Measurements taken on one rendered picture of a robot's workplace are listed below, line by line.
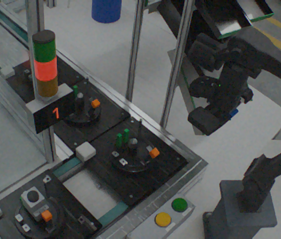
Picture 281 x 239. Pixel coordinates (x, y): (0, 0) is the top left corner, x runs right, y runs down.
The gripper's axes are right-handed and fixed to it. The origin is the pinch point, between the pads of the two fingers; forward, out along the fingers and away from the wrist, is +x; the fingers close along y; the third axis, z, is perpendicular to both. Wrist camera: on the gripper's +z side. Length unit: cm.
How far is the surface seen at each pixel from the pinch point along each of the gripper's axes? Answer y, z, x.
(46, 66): 25.2, 29.6, -9.0
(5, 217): 46, 26, 29
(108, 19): -51, 93, 38
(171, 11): -18.3, 31.8, -6.9
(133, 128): -3.4, 26.5, 28.9
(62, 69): -3, 65, 30
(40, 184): 32, 28, 29
